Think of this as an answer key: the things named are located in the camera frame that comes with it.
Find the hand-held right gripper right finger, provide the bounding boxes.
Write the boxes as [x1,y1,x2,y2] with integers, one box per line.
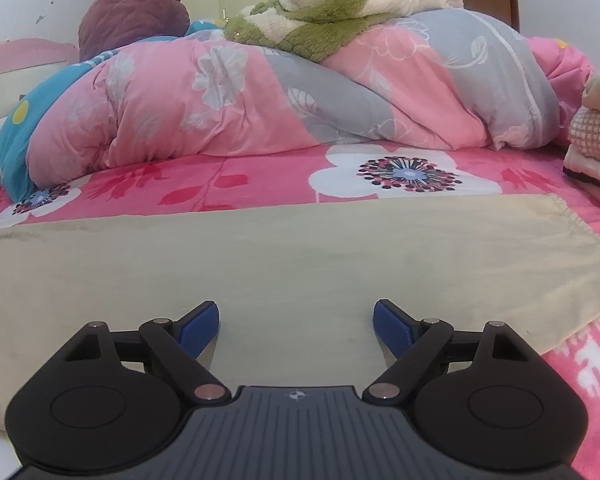
[361,299,529,406]

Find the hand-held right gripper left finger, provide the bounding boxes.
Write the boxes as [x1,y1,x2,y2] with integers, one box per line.
[61,301,232,404]

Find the beige pants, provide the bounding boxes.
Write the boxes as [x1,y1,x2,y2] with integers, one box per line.
[0,192,600,428]

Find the pink grey floral quilt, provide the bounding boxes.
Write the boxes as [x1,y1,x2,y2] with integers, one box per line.
[25,7,593,191]

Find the pale pink folded cloth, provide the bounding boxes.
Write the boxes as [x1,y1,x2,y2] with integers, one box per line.
[562,152,600,198]

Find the blue pillow with yellow dot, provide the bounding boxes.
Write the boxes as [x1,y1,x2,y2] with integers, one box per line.
[0,20,221,203]

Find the pink checked folded towel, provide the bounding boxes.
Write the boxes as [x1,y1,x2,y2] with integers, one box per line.
[570,107,600,168]

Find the green cream fluffy blanket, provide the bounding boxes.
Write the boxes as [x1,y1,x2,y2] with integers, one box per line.
[224,0,465,61]

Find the pink white padded headboard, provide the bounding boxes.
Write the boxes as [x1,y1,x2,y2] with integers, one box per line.
[0,37,81,151]

